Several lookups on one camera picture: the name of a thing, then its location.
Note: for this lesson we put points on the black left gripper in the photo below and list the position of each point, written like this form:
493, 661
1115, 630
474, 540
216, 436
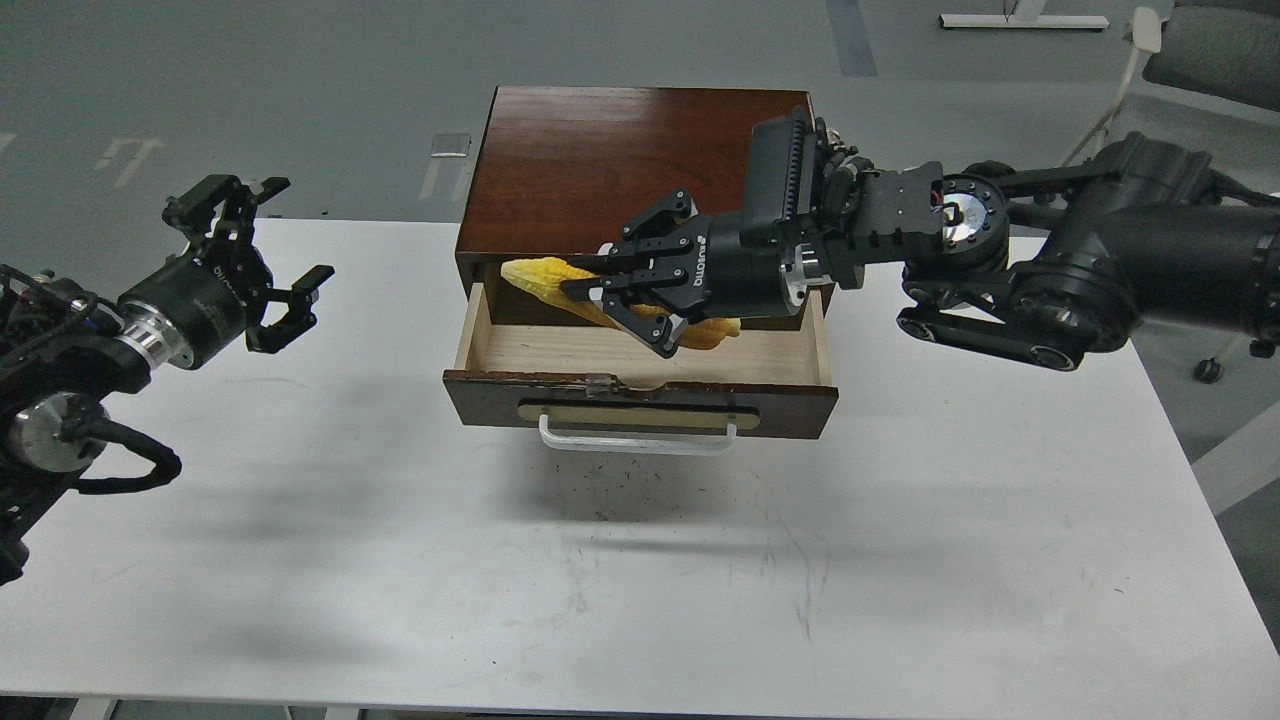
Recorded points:
212, 301

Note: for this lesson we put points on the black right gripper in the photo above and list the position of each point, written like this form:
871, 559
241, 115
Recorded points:
663, 243

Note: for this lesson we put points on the yellow corn cob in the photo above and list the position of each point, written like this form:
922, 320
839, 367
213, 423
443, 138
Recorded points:
542, 278

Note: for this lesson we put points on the wooden drawer with white handle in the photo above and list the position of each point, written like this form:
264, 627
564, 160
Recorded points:
520, 361

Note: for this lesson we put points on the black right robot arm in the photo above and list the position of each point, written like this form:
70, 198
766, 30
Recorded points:
962, 239

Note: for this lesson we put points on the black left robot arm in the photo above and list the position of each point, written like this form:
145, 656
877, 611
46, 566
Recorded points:
65, 349

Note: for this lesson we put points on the dark wooden cabinet box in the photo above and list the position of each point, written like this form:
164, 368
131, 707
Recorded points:
560, 169

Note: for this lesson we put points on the grey office chair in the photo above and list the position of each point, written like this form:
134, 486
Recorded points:
1190, 60

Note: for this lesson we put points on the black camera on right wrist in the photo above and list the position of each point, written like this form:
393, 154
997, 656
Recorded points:
781, 173

